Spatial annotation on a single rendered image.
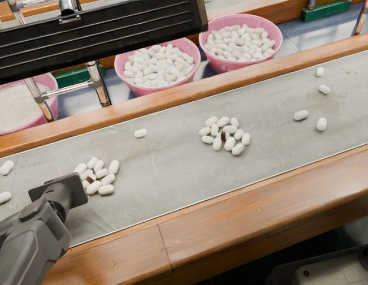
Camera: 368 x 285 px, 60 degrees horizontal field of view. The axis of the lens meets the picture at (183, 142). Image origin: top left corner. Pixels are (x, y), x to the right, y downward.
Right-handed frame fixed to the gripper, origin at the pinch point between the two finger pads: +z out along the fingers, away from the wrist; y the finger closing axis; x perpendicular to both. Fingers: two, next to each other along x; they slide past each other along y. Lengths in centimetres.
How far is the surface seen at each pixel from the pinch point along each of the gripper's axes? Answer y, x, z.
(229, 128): -41.8, -0.3, 1.0
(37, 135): 5.1, -11.6, 12.7
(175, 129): -29.2, -3.1, 7.1
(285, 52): -78, -14, 30
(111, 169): -10.9, 0.2, 0.1
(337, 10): -108, -23, 39
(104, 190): -8.2, 3.5, -3.5
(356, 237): -96, 71, 35
